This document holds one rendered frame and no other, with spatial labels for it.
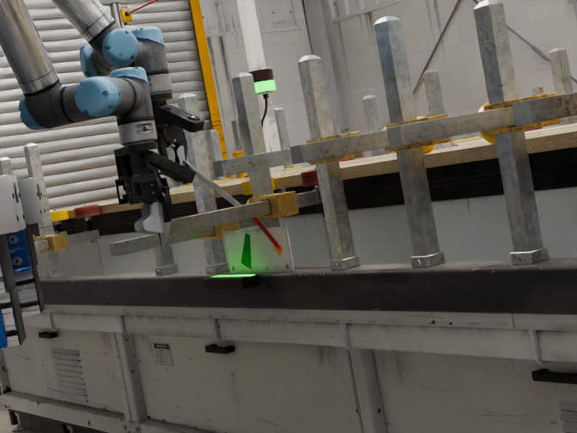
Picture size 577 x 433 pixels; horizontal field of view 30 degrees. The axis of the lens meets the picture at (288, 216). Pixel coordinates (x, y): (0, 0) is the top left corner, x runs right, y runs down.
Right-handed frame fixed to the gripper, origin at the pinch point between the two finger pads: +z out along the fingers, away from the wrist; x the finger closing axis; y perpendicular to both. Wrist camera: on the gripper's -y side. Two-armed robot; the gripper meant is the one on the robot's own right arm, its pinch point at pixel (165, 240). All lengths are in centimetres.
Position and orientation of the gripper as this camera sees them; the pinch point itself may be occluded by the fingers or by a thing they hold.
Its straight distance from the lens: 221.8
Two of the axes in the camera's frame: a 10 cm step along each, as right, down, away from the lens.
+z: 1.6, 9.9, 0.4
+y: -8.0, 1.5, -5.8
